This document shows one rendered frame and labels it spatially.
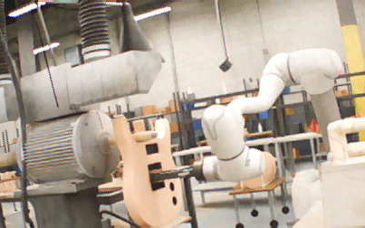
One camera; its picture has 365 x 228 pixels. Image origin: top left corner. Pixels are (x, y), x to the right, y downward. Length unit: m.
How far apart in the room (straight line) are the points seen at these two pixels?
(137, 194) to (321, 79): 0.84
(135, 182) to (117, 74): 0.38
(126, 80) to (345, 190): 0.76
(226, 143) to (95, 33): 0.60
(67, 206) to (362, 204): 1.09
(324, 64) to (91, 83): 0.89
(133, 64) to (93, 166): 0.42
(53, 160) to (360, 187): 1.11
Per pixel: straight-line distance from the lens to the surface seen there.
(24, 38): 12.05
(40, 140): 1.89
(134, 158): 1.69
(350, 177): 1.27
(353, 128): 1.26
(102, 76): 1.61
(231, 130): 1.52
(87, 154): 1.74
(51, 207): 1.91
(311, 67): 1.93
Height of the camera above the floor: 1.26
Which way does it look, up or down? 3 degrees down
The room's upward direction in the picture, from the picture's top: 9 degrees counter-clockwise
